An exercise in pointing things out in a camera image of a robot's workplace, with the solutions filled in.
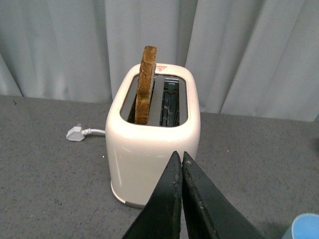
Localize white power cable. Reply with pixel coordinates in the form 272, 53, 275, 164
84, 128, 106, 136

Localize cream white toaster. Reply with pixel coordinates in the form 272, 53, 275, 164
105, 63, 200, 208

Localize toasted bread slice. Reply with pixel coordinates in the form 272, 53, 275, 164
135, 46, 157, 124

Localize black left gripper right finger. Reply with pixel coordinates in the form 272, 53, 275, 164
182, 152, 264, 239

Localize white power plug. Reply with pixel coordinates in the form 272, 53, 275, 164
66, 123, 85, 141

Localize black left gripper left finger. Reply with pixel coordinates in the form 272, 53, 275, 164
123, 151, 182, 239

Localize grey curtain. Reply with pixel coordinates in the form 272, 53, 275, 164
0, 0, 319, 121

